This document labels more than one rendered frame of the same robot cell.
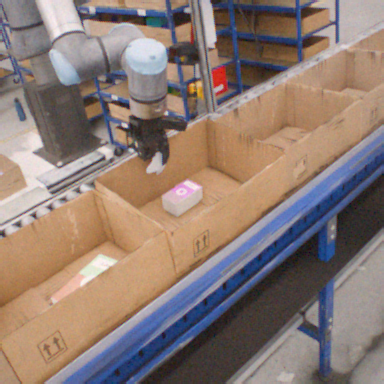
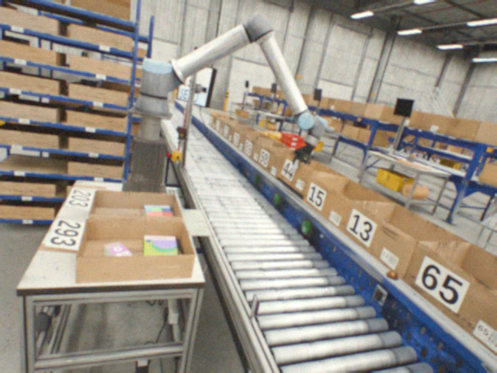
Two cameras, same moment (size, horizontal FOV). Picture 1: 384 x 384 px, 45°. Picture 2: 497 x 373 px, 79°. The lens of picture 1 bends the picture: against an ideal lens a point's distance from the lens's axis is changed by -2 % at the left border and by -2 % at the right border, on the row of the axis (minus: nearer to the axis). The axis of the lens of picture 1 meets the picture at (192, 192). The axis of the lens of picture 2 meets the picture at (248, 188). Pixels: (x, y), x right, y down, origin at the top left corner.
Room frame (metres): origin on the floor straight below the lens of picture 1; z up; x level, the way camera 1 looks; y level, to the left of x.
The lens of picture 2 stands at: (0.92, 2.01, 1.44)
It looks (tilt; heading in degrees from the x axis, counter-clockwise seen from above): 17 degrees down; 285
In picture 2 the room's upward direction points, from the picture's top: 12 degrees clockwise
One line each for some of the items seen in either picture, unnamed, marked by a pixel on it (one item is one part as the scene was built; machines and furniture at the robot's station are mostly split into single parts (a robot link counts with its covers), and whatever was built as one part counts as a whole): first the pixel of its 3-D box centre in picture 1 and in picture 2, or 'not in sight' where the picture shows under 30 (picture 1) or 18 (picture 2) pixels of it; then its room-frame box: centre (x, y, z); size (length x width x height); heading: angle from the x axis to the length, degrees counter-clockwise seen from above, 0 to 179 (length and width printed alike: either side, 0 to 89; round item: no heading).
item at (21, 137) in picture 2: not in sight; (32, 134); (3.19, 0.23, 0.79); 0.40 x 0.30 x 0.10; 39
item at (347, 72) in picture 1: (352, 92); (266, 151); (1.51, -0.62, 0.97); 0.39 x 0.29 x 0.17; 127
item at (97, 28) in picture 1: (123, 23); (31, 109); (3.19, 0.24, 0.99); 0.40 x 0.30 x 0.10; 35
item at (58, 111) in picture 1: (59, 115); (147, 165); (1.94, 0.50, 0.91); 0.26 x 0.26 x 0.33; 37
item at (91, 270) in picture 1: (97, 293); not in sight; (0.79, 0.25, 0.92); 0.16 x 0.11 x 0.07; 140
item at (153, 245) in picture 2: not in sight; (161, 249); (1.46, 1.07, 0.79); 0.19 x 0.14 x 0.02; 125
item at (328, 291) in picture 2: not in sight; (301, 294); (0.90, 0.93, 0.72); 0.52 x 0.05 x 0.05; 37
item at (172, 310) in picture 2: not in sight; (168, 292); (1.53, 0.84, 0.41); 0.45 x 0.06 x 0.08; 127
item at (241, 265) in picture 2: not in sight; (280, 266); (1.02, 0.78, 0.72); 0.52 x 0.05 x 0.05; 37
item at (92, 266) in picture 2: not in sight; (137, 247); (1.53, 1.12, 0.80); 0.38 x 0.28 x 0.10; 39
